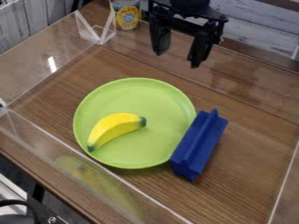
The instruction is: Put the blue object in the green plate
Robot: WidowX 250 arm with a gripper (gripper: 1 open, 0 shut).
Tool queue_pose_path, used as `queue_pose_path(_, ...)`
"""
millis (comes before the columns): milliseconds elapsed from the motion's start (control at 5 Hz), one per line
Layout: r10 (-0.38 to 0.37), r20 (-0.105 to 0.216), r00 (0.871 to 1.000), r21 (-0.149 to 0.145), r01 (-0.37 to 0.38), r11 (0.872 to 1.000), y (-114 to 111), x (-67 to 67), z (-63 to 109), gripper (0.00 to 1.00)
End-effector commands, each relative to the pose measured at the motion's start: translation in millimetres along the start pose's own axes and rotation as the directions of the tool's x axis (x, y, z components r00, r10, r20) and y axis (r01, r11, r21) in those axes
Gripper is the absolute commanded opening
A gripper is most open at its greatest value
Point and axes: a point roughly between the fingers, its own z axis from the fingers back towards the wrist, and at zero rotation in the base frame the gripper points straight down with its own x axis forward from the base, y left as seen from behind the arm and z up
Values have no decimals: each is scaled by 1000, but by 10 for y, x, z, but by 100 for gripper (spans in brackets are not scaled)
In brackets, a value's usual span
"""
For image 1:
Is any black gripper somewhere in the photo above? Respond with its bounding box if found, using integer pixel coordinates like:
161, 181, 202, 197
148, 0, 229, 68

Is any blue plastic block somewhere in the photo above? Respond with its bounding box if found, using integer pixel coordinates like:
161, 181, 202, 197
169, 109, 228, 182

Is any green round plate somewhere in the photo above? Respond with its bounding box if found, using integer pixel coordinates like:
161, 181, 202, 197
72, 78, 196, 169

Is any yellow blue labelled can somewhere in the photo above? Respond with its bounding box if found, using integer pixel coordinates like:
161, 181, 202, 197
109, 0, 141, 31

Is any yellow toy banana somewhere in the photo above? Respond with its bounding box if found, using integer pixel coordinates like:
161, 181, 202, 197
86, 113, 146, 151

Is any black clamp with bolt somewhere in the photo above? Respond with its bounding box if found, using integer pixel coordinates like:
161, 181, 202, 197
26, 196, 69, 224

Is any clear acrylic enclosure wall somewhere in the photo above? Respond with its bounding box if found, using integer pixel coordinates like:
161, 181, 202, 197
0, 4, 299, 224

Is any black cable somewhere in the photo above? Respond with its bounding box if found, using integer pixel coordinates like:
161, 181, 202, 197
0, 199, 44, 224

